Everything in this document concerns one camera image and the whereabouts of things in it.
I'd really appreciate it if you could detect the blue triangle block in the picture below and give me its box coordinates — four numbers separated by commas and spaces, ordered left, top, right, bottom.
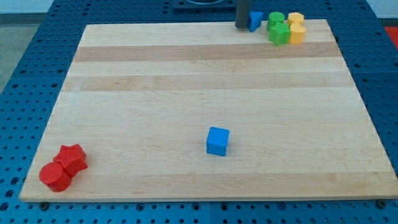
248, 11, 264, 32

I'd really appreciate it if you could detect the blue cube block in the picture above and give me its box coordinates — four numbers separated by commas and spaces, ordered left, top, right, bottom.
206, 127, 229, 156

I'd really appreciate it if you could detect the red star block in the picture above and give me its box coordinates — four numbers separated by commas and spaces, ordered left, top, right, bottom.
53, 144, 88, 177

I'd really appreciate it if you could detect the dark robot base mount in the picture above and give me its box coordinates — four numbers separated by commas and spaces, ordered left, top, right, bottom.
171, 0, 237, 11

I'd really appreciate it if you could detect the wooden board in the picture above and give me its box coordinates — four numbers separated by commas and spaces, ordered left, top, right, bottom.
20, 19, 397, 202

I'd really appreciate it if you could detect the yellow pentagon block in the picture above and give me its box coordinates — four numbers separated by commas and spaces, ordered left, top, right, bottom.
287, 12, 305, 25

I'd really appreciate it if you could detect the red cylinder block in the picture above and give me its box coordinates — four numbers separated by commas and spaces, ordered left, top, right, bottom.
39, 162, 72, 192

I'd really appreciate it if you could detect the yellow heart block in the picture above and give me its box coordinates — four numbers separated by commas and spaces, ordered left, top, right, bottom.
289, 22, 307, 44

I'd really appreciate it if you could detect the green star block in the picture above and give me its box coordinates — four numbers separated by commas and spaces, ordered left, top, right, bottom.
269, 22, 291, 46

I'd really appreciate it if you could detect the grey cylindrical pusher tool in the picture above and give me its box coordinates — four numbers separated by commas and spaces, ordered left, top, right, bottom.
234, 0, 251, 30

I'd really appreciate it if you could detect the green cylinder block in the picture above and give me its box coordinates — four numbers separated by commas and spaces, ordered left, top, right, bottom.
267, 11, 285, 31

